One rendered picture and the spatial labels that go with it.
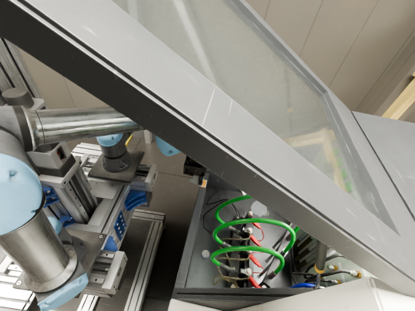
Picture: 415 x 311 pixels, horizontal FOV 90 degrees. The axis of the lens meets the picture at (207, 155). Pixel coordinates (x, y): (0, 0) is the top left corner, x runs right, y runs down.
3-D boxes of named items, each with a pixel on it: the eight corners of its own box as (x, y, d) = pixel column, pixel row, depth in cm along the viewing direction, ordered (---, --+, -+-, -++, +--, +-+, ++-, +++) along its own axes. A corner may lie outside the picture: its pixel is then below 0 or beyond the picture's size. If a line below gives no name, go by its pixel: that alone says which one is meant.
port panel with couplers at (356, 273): (306, 272, 83) (354, 240, 61) (314, 274, 83) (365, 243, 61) (312, 311, 74) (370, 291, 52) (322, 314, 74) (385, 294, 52)
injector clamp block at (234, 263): (228, 228, 116) (234, 214, 105) (246, 232, 115) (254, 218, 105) (221, 300, 92) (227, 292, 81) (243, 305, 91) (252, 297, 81)
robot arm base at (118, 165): (97, 170, 107) (92, 157, 100) (110, 150, 118) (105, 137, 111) (126, 174, 107) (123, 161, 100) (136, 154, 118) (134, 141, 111)
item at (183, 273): (200, 187, 138) (202, 171, 127) (207, 189, 138) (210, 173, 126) (173, 296, 94) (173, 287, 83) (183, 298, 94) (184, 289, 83)
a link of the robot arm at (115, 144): (96, 154, 102) (88, 132, 92) (110, 137, 111) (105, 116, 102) (119, 160, 101) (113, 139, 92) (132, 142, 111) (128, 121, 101)
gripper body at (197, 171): (188, 161, 84) (189, 139, 75) (208, 165, 83) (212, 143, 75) (183, 175, 78) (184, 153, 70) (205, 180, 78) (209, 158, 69)
